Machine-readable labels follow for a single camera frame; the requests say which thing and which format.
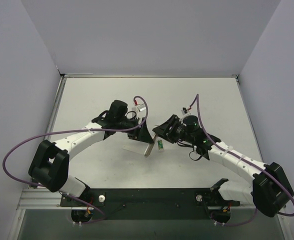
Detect white remote control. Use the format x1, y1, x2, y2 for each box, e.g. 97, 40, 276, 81
156, 139, 165, 152

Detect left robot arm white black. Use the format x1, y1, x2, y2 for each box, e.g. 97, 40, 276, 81
28, 100, 154, 206

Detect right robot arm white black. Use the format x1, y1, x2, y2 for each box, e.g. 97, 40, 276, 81
153, 115, 294, 217

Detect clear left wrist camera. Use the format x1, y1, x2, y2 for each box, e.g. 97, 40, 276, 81
131, 103, 146, 113

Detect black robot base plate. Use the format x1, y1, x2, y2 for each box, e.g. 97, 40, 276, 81
59, 187, 241, 221

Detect aluminium table frame rail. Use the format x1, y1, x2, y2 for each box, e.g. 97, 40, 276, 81
16, 73, 287, 211

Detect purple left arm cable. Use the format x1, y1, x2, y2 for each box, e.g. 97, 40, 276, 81
2, 95, 150, 188

